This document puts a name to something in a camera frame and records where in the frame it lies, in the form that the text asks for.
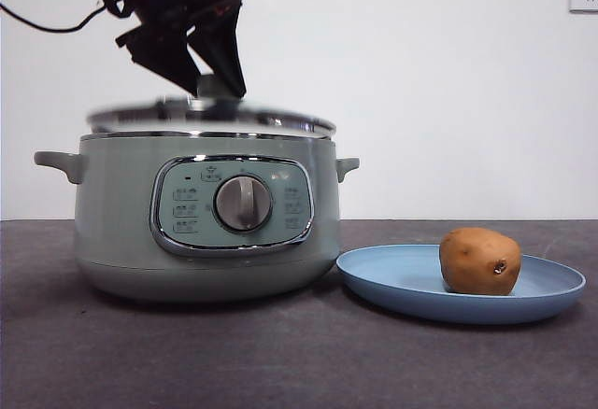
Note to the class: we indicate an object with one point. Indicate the brown potato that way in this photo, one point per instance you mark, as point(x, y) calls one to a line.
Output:
point(476, 259)

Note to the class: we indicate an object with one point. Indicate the blue round plate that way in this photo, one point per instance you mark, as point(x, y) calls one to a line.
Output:
point(397, 283)

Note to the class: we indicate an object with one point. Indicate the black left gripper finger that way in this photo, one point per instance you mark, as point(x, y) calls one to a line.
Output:
point(219, 49)
point(163, 56)

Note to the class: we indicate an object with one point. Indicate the glass lid with green knob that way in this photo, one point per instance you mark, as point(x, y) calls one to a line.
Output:
point(140, 119)

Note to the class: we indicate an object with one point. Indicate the pale green electric steamer pot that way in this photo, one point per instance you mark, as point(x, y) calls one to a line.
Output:
point(117, 222)

